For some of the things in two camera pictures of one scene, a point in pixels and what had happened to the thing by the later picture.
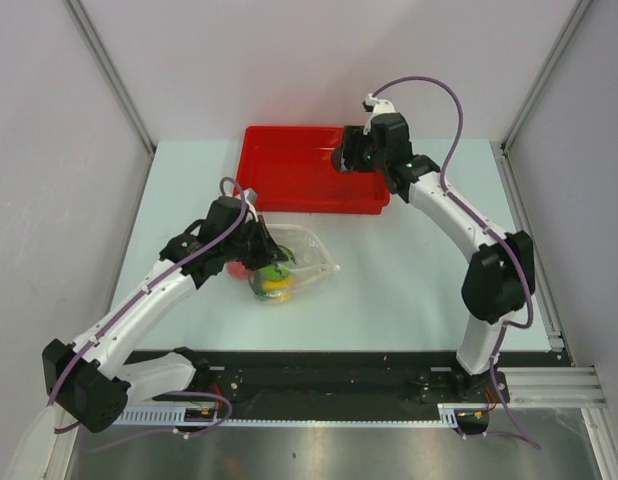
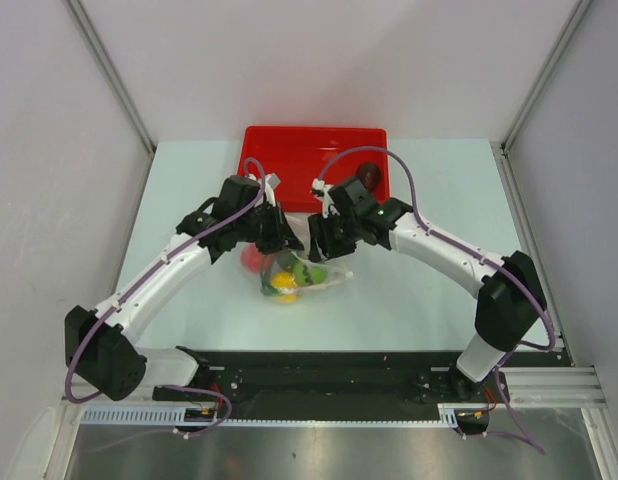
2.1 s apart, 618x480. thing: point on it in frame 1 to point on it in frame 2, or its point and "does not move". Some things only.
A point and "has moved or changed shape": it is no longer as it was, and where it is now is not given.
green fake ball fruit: [277, 272] to [305, 276]
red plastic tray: [290, 170] does not move
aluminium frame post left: [102, 54] does not move
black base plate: [340, 380] does not move
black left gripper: [269, 253] to [281, 232]
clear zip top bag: [306, 257] has moved or changed shape
